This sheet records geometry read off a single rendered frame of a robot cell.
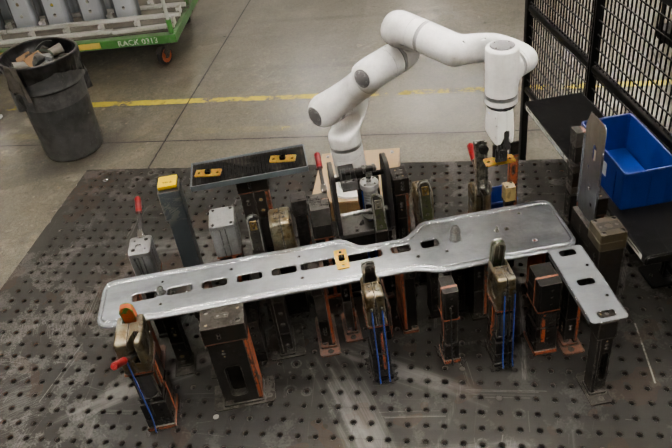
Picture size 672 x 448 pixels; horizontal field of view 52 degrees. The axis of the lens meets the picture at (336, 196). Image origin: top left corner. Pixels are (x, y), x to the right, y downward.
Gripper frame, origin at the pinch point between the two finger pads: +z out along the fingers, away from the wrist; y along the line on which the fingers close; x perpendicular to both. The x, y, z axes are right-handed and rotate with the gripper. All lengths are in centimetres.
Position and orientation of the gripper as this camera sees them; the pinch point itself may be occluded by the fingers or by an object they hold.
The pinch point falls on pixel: (499, 152)
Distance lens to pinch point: 195.1
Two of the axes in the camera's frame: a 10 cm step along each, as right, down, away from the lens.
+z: 1.2, 8.0, 5.9
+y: 1.4, 5.7, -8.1
